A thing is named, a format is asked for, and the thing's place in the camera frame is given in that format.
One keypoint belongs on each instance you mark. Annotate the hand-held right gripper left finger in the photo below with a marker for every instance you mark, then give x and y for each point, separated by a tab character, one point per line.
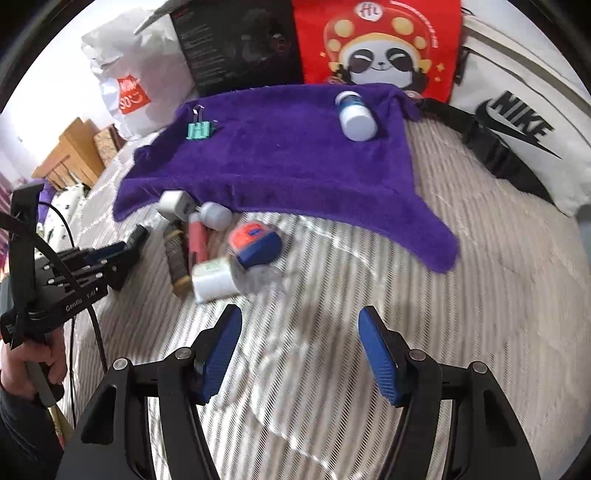
221	355

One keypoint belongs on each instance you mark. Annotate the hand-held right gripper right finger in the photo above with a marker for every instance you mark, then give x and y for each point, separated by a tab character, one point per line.
381	355

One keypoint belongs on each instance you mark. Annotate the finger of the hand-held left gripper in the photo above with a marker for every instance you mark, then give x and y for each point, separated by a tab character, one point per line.
104	253
115	273

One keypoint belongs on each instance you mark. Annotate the dark brown chocolate bar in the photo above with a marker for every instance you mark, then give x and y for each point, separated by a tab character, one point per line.
178	258

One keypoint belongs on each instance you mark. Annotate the white clear plastic jar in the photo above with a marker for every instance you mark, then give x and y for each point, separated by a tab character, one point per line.
212	279

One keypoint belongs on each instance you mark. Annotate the white charger plug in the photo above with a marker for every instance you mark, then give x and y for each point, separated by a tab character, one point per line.
173	203

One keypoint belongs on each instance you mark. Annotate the pink tube with white cap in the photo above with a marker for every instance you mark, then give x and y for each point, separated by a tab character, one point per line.
197	240

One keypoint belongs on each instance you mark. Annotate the orange and blue correction tape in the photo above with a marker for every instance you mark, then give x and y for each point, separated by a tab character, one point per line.
256	249

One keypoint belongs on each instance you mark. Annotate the person's left forearm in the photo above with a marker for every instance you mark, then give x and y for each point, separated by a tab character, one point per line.
21	438

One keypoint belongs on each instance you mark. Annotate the person's left hand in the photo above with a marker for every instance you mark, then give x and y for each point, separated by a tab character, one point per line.
27	383

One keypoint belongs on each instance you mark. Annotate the wooden bedside table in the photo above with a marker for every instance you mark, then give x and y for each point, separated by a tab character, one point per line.
69	157

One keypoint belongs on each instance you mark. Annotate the beige patterned box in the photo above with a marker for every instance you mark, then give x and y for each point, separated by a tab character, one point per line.
107	143

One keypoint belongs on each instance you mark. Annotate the striped bed sheet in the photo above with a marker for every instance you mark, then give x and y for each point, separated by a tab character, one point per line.
485	300

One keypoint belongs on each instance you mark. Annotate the teal binder clip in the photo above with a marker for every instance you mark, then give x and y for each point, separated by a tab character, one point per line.
198	131

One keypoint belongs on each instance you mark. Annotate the white plastic bag orange logo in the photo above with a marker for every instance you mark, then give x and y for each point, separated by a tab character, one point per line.
138	60

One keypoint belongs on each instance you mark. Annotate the purple towel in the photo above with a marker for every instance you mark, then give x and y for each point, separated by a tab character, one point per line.
286	152

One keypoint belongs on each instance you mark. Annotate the white bottle with blue label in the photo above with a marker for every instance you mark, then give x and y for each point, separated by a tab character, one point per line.
358	122

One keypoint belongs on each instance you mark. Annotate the black headset box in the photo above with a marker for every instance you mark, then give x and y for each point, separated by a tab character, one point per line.
231	46

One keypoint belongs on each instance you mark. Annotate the red panda paper bag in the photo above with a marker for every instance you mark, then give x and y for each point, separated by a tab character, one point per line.
323	46

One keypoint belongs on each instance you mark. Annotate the white tote bag black logo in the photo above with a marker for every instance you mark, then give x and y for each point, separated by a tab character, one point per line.
508	69

